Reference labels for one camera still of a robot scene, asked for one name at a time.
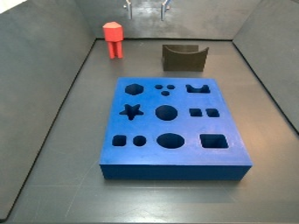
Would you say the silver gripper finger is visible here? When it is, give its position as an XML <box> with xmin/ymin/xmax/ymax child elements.
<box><xmin>160</xmin><ymin>0</ymin><xmax>172</xmax><ymax>21</ymax></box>
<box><xmin>124</xmin><ymin>0</ymin><xmax>133</xmax><ymax>20</ymax></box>

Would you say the red three prong block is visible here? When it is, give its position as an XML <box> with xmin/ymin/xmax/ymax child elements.
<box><xmin>103</xmin><ymin>22</ymin><xmax>124</xmax><ymax>59</ymax></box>

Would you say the blue foam shape board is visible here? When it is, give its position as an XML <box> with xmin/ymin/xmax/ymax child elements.
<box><xmin>99</xmin><ymin>77</ymin><xmax>252</xmax><ymax>180</ymax></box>

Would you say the dark curved arch block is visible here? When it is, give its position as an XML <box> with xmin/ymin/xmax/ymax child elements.
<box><xmin>163</xmin><ymin>45</ymin><xmax>209</xmax><ymax>72</ymax></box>

